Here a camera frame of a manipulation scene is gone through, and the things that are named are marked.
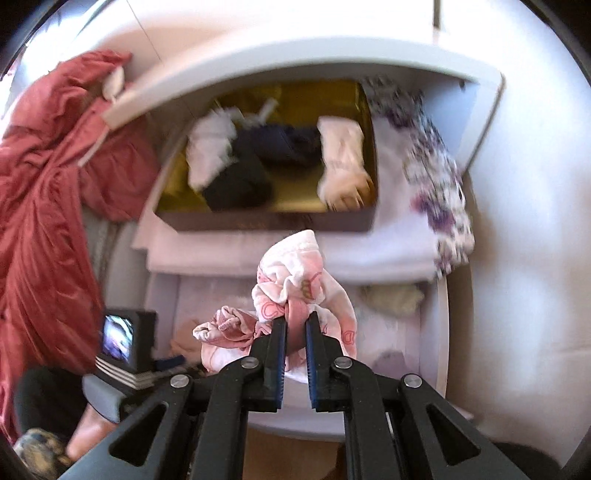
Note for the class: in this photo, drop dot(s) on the peach garment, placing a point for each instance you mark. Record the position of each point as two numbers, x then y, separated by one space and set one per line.
341 161

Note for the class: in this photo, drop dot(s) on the person's left forearm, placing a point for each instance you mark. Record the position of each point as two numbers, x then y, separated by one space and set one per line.
87 431

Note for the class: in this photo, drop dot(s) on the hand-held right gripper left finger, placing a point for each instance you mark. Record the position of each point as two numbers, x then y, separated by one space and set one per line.
277 360

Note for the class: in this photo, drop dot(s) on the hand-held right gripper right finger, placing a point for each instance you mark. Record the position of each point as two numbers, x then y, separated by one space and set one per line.
313 364

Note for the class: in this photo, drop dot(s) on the pale yellow socks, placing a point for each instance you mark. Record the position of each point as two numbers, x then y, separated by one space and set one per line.
392 300

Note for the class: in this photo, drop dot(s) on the patterned dark cloth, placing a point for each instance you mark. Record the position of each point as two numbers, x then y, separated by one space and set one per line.
37 450

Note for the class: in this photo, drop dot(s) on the brown box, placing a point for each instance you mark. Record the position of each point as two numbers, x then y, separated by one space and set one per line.
258 221

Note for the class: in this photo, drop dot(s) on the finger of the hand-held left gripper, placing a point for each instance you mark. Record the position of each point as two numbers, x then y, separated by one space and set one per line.
171 362

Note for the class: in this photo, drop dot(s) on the white wardrobe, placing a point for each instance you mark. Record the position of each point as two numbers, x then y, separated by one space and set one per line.
508 230

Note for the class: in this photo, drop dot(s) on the pink trimmed garment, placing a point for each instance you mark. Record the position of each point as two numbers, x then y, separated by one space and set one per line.
221 327

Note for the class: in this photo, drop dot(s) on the red cloth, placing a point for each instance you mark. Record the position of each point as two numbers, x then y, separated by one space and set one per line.
41 230

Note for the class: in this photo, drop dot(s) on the white garment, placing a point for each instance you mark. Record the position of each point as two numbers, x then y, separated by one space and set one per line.
207 147

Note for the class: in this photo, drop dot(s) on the pale pink printed garment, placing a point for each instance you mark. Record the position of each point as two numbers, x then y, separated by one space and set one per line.
295 263

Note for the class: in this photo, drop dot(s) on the white floral quilt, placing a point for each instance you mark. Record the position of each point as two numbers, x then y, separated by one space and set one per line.
369 249

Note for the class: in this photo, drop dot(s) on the navy garment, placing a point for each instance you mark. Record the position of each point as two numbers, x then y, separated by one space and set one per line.
277 143

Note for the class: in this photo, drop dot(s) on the black cloth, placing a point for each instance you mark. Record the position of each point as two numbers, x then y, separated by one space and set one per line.
235 184

